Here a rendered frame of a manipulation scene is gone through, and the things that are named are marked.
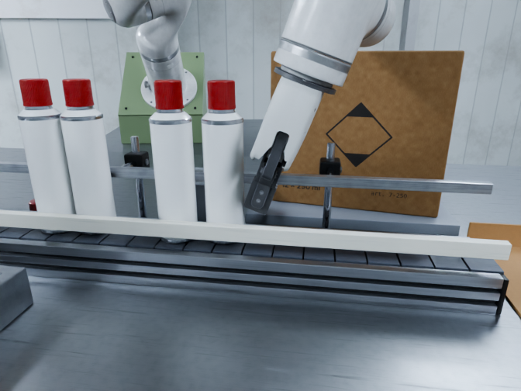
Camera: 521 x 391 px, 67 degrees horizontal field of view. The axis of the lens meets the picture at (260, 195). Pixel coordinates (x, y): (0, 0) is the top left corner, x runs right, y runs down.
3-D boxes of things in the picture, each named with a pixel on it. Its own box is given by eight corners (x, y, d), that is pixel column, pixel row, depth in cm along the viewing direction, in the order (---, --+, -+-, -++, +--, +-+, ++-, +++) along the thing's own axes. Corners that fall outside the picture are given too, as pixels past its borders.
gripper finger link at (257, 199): (260, 157, 49) (243, 204, 51) (257, 164, 46) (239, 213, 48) (284, 167, 49) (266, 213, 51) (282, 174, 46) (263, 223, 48)
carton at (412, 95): (268, 200, 75) (270, 50, 66) (295, 167, 97) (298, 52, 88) (438, 218, 67) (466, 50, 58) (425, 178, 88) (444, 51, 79)
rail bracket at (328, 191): (315, 262, 57) (320, 150, 51) (315, 240, 63) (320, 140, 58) (337, 264, 56) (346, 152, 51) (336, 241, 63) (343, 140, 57)
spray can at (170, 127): (153, 243, 51) (137, 81, 45) (168, 226, 56) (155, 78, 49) (191, 245, 51) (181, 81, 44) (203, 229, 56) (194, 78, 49)
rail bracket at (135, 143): (120, 248, 61) (105, 143, 55) (140, 229, 67) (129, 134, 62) (139, 250, 60) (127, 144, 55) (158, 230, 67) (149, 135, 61)
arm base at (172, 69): (141, 112, 130) (126, 73, 113) (141, 69, 138) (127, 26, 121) (198, 108, 132) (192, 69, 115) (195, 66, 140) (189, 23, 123)
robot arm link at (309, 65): (284, 39, 48) (276, 64, 49) (277, 36, 40) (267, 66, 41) (348, 64, 48) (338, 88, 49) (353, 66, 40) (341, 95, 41)
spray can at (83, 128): (70, 234, 54) (43, 80, 47) (91, 219, 59) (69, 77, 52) (106, 237, 53) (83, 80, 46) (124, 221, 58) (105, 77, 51)
